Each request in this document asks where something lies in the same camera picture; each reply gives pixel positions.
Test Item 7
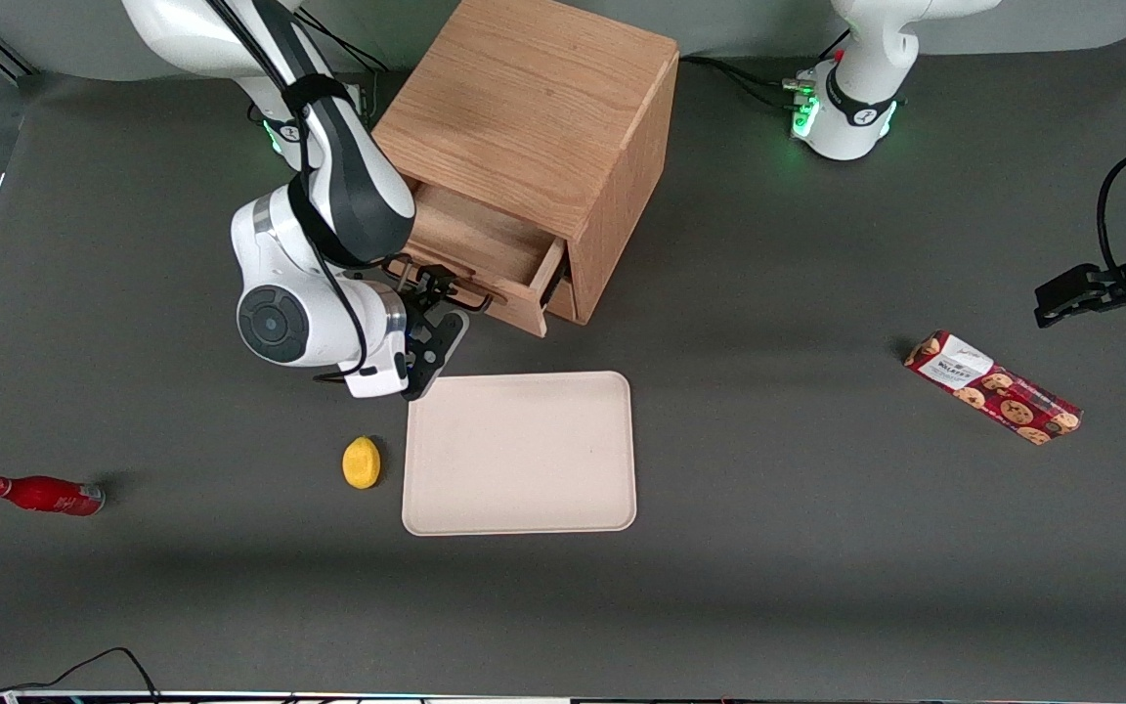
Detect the red cookie package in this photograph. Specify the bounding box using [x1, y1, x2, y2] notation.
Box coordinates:
[903, 330, 1084, 447]

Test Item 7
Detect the wooden drawer with clean front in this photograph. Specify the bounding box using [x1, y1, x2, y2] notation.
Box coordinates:
[545, 279, 581, 325]

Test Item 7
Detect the beige rectangular tray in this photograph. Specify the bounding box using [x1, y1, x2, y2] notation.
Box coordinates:
[402, 371, 638, 537]

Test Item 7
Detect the red drink bottle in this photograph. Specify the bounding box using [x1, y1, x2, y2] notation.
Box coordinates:
[0, 475, 107, 517]

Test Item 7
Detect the black base cable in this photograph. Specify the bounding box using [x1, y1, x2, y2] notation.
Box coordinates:
[299, 10, 392, 75]
[678, 54, 818, 110]

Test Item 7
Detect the black cable along right arm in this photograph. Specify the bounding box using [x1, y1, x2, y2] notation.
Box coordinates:
[201, 0, 373, 384]

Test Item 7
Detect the thin black table-edge cable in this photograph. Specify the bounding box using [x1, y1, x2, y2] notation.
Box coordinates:
[0, 646, 163, 704]

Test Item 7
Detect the black metal drawer handle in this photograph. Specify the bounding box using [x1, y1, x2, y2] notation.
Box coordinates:
[382, 254, 498, 316]

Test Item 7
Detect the yellow lemon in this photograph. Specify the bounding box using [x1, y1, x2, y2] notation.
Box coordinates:
[342, 436, 382, 490]

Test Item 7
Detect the wooden drawer cabinet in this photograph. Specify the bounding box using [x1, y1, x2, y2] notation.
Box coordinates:
[370, 0, 679, 326]

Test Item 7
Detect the wooden drawer with worn front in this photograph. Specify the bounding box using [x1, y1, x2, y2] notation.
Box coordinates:
[392, 181, 569, 339]

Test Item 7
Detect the dark grey table mat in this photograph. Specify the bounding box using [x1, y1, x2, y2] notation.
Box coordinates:
[0, 34, 1126, 697]

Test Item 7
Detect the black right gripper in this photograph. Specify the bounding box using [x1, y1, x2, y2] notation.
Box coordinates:
[395, 264, 472, 404]

